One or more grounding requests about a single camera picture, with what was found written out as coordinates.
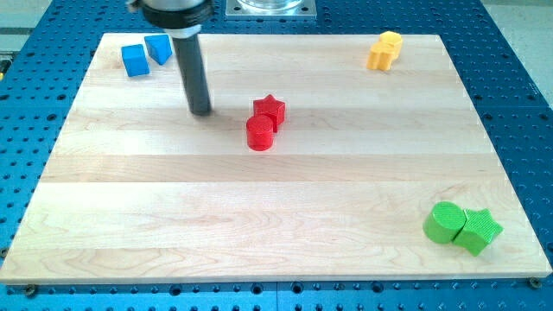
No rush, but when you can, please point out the blue cube block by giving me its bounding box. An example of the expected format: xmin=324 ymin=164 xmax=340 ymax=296
xmin=121 ymin=44 xmax=149 ymax=77

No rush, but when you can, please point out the red star block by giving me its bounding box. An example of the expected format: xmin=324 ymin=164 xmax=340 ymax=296
xmin=253 ymin=94 xmax=286 ymax=133

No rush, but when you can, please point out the yellow hexagon block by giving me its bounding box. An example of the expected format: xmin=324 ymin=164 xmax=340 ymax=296
xmin=379 ymin=31 xmax=403 ymax=59

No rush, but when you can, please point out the green cylinder block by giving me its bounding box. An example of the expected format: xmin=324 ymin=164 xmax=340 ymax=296
xmin=423 ymin=201 xmax=466 ymax=244

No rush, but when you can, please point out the green star block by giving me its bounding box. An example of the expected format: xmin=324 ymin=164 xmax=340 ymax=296
xmin=453 ymin=209 xmax=504 ymax=257

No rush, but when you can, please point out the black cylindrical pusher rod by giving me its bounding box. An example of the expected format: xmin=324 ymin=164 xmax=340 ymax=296
xmin=172 ymin=35 xmax=212 ymax=116

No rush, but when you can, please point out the light wooden board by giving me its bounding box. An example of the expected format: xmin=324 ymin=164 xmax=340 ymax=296
xmin=1 ymin=33 xmax=551 ymax=285

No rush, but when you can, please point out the yellow heart block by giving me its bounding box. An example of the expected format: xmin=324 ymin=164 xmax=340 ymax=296
xmin=366 ymin=41 xmax=395 ymax=71

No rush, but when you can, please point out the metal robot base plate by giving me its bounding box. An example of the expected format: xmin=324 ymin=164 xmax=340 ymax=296
xmin=225 ymin=0 xmax=317 ymax=20

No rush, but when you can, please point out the blue triangle block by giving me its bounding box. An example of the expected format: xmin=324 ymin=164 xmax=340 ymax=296
xmin=144 ymin=35 xmax=172 ymax=66

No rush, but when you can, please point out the red cylinder block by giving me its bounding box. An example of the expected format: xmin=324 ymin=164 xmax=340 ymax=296
xmin=246 ymin=115 xmax=274 ymax=151

